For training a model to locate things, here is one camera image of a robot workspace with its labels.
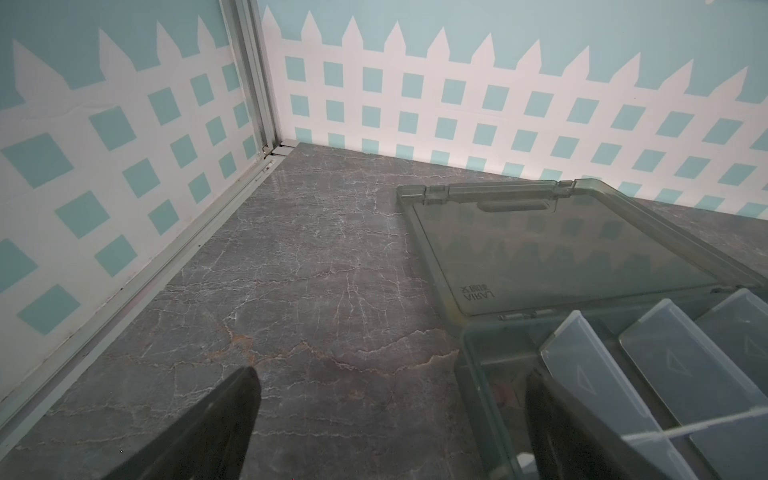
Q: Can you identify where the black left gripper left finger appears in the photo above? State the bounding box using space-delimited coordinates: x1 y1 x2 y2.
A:
105 366 261 479

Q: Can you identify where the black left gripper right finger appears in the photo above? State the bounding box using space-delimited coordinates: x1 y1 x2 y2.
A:
525 370 667 479

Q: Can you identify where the green plastic compartment organizer box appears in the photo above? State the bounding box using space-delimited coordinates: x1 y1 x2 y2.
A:
397 179 767 479

